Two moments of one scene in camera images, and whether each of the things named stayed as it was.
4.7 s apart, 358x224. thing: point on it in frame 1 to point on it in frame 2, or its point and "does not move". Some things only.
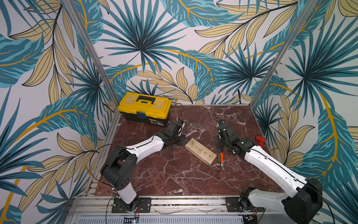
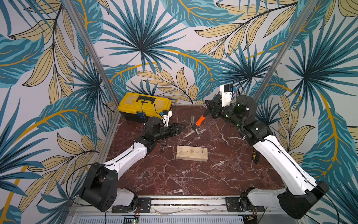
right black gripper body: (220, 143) to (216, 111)
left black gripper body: (178, 140) to (166, 132)
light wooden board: (201, 151) to (196, 153)
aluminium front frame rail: (81, 205) does not move
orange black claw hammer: (221, 158) to (195, 124)
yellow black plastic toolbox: (145, 109) does not move
